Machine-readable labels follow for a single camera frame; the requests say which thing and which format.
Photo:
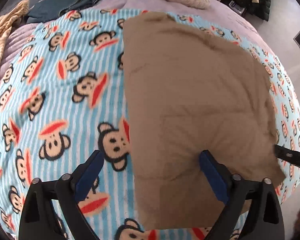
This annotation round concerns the tan puffer jacket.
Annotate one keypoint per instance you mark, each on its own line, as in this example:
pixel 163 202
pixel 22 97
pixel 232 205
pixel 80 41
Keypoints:
pixel 188 91

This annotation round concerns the lilac bed cover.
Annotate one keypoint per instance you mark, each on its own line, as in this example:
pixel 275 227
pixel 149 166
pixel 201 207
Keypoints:
pixel 27 64

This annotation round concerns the monkey print striped blanket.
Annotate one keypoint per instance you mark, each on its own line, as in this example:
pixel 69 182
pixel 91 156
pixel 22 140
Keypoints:
pixel 45 138

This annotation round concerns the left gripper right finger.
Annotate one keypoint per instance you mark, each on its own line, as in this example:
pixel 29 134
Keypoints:
pixel 264 219

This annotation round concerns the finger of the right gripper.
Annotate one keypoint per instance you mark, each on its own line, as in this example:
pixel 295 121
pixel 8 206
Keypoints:
pixel 290 156

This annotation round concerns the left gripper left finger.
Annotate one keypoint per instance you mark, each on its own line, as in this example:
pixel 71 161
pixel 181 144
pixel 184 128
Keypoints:
pixel 38 218

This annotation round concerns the folded blue jeans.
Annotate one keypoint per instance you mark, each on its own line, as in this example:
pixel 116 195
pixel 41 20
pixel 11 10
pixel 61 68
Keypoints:
pixel 47 10

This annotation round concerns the white electronic device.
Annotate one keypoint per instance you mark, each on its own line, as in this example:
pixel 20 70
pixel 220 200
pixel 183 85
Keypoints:
pixel 237 8

